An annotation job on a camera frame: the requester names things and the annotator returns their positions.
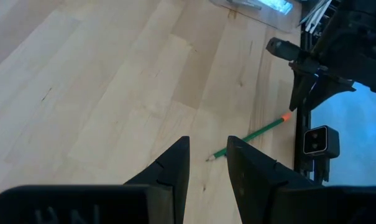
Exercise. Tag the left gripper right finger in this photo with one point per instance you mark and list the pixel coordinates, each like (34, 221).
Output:
(299, 208)

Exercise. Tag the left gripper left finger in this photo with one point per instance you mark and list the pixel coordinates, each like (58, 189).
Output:
(82, 205)

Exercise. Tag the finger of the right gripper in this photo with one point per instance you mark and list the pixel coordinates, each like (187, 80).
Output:
(324, 91)
(301, 90)

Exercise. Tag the green pencil orange eraser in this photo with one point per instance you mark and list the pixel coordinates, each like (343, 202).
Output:
(265, 127)

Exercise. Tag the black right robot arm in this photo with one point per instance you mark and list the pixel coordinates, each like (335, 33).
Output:
(355, 40)

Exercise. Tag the clear plastic bin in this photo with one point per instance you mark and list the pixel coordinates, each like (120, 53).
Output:
(268, 18)

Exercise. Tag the small black camera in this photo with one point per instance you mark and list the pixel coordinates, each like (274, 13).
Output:
(321, 143)

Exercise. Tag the black table frame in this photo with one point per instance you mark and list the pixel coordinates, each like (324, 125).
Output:
(299, 146)

